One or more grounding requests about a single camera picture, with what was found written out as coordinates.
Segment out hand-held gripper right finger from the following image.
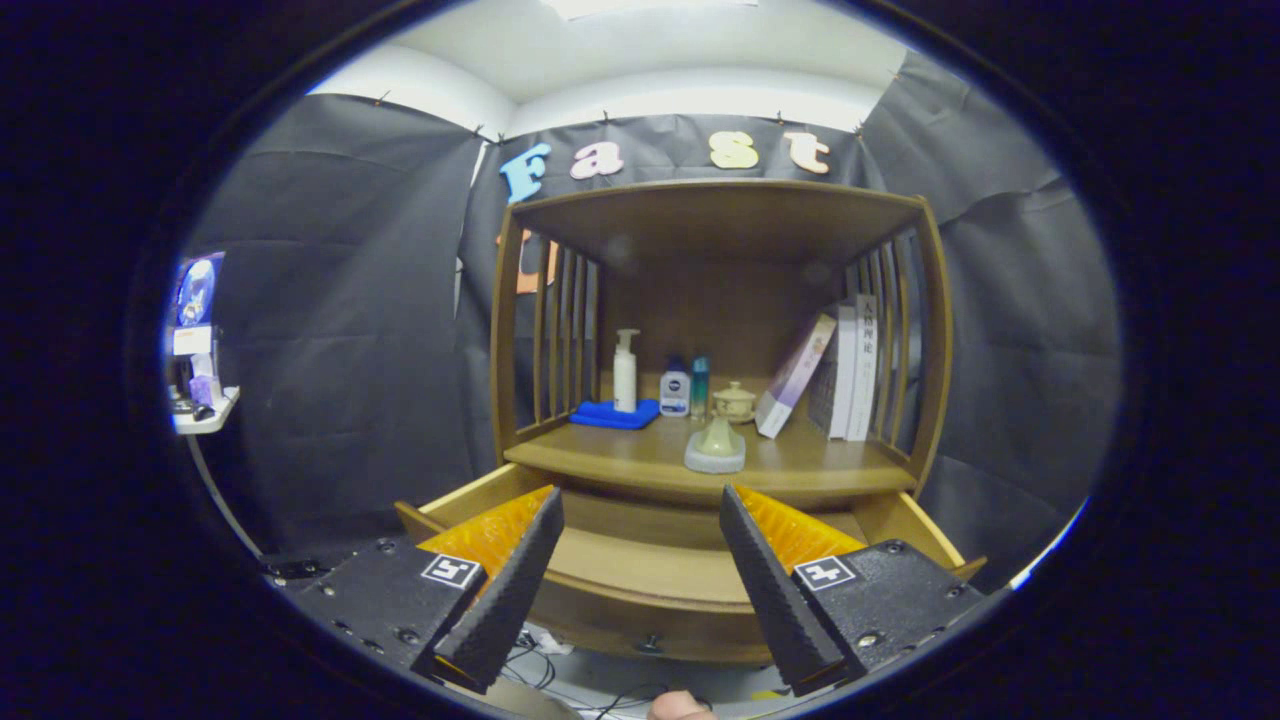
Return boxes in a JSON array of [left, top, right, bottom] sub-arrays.
[[718, 484, 989, 699]]

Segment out blue folded cloth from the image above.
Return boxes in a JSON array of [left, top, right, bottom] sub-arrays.
[[568, 399, 662, 431]]

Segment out wall poster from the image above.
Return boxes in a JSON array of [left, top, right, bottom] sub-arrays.
[[172, 252, 227, 331]]

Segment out white bottle blue label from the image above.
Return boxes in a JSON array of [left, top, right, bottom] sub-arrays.
[[659, 356, 692, 418]]

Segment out white pump bottle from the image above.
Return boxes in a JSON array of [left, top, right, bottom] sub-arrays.
[[612, 329, 641, 414]]

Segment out wooden countertop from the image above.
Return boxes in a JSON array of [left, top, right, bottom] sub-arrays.
[[503, 415, 918, 508]]

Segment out purple white box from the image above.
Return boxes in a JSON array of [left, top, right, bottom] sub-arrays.
[[754, 313, 838, 440]]

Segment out wooden cabinet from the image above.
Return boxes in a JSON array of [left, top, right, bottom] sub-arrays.
[[488, 178, 954, 511]]

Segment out grey patterned book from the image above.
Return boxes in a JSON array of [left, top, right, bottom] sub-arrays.
[[807, 305, 859, 439]]

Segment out thin black cables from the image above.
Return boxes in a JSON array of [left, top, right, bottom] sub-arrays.
[[495, 625, 706, 719]]

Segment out white shelf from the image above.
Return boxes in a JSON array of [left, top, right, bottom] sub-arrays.
[[170, 385, 241, 436]]

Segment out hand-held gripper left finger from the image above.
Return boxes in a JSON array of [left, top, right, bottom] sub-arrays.
[[285, 485, 567, 695]]

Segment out ceiling light panel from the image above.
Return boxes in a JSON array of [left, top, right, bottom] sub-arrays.
[[540, 0, 761, 21]]

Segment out wooden drawer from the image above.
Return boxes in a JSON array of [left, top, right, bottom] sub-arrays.
[[394, 462, 989, 667]]

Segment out black backdrop cloth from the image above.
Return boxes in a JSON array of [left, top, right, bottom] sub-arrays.
[[165, 50, 1121, 591]]

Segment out beige lidded teacup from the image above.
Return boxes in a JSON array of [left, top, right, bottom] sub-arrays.
[[711, 381, 758, 424]]

